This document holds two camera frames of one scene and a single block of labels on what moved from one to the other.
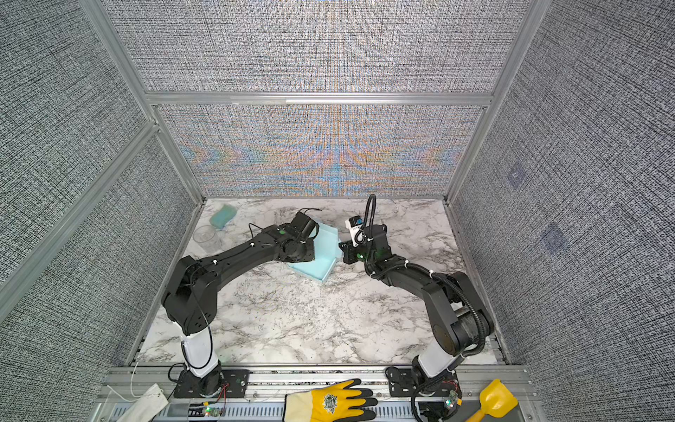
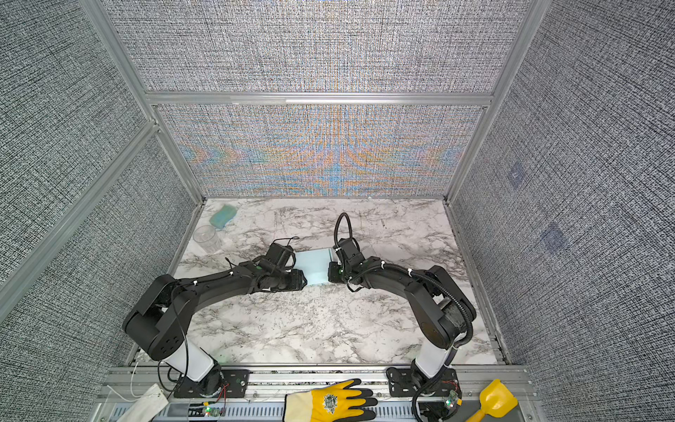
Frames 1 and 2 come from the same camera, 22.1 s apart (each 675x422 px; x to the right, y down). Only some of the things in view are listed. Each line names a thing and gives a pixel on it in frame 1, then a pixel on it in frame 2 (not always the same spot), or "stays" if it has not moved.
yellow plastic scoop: [496, 399] stays
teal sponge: [222, 216] stays
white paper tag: [148, 408] stays
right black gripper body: [358, 254] → [338, 273]
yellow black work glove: [337, 402] stays
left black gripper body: [305, 252] → [288, 281]
